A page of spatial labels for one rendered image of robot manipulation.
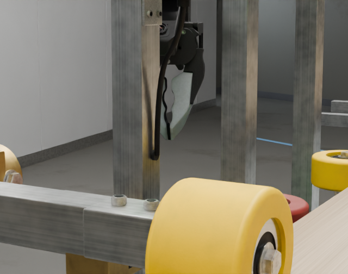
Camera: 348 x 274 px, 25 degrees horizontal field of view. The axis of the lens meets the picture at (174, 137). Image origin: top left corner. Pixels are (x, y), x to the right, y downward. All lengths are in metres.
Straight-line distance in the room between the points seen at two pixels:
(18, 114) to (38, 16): 0.71
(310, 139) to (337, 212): 0.55
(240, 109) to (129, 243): 0.57
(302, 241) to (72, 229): 0.21
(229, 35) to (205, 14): 7.53
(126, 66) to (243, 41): 0.25
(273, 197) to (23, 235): 0.16
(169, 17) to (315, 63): 0.34
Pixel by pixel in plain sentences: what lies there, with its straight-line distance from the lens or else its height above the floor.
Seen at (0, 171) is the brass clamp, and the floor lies 0.95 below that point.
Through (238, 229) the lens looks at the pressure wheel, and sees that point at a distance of 0.40.
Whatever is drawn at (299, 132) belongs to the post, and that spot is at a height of 0.88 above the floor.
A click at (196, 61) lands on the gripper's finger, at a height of 1.01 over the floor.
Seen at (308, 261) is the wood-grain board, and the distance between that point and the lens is 0.56.
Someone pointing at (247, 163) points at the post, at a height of 0.88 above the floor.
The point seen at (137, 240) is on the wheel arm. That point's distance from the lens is 0.44.
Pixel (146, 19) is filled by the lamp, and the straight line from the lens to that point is 0.77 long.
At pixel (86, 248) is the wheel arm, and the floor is 0.94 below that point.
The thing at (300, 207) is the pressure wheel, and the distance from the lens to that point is 0.68.
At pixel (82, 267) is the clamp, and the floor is 0.83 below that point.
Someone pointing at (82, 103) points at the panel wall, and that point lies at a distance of 6.15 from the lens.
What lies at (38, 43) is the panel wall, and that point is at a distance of 5.60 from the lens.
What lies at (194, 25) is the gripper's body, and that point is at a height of 1.05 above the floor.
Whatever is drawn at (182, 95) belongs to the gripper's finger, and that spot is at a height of 0.96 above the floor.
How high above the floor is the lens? 1.07
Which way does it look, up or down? 9 degrees down
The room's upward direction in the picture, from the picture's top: straight up
